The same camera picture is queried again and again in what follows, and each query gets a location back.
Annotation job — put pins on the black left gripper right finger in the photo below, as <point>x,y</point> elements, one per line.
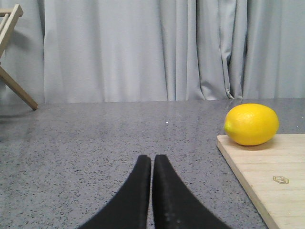
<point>174,206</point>

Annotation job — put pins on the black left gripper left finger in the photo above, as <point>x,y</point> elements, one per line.
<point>128,209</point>

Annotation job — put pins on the light wooden cutting board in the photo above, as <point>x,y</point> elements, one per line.
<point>273,176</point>

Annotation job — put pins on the yellow lemon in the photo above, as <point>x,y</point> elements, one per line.
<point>251,124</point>

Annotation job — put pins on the grey curtain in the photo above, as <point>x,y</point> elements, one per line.
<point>81,51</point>

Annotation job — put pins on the wooden folding rack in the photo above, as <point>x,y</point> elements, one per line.
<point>8,20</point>

